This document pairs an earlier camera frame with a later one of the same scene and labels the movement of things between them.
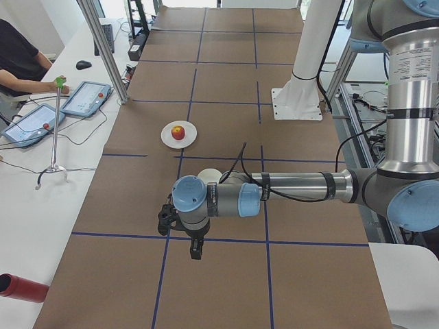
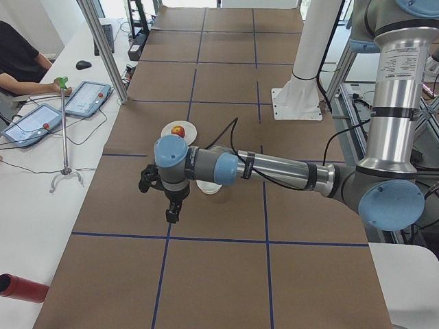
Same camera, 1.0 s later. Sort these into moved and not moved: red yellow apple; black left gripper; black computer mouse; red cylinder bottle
Moved: black left gripper
Not moved: black computer mouse; red yellow apple; red cylinder bottle
